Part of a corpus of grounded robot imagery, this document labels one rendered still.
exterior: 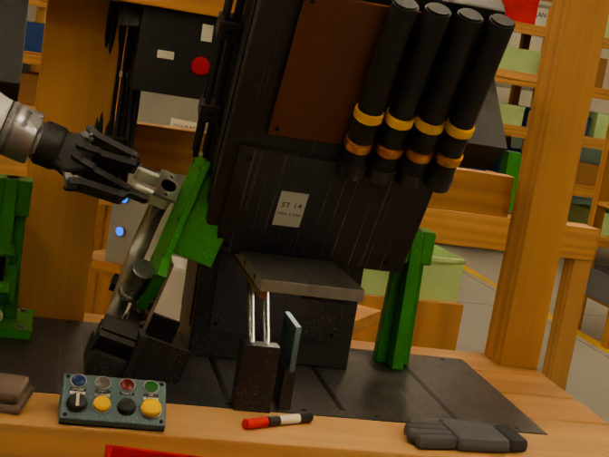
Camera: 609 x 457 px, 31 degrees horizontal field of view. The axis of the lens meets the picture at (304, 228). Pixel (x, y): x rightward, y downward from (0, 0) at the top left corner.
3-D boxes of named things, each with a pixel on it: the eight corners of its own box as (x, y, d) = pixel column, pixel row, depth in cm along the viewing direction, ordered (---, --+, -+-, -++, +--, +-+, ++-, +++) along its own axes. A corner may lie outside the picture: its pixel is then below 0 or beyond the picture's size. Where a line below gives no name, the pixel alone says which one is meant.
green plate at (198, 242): (200, 297, 176) (251, 179, 174) (152, 279, 174) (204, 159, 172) (192, 280, 187) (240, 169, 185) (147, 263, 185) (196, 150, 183)
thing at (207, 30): (225, 103, 198) (237, 21, 196) (131, 90, 194) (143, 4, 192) (216, 98, 210) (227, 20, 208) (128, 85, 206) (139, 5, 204)
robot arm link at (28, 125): (19, 90, 176) (54, 104, 177) (6, 122, 183) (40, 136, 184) (1, 130, 170) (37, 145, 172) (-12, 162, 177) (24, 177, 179)
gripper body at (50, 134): (35, 146, 173) (90, 169, 175) (51, 108, 178) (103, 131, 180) (24, 171, 178) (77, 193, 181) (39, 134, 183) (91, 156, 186)
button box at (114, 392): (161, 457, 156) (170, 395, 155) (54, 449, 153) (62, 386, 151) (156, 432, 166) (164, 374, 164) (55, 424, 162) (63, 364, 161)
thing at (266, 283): (362, 309, 164) (365, 290, 163) (257, 298, 160) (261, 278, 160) (307, 255, 201) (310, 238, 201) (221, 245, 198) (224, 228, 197)
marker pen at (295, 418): (306, 419, 172) (308, 410, 171) (313, 422, 170) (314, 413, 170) (240, 427, 163) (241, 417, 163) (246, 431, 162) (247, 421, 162)
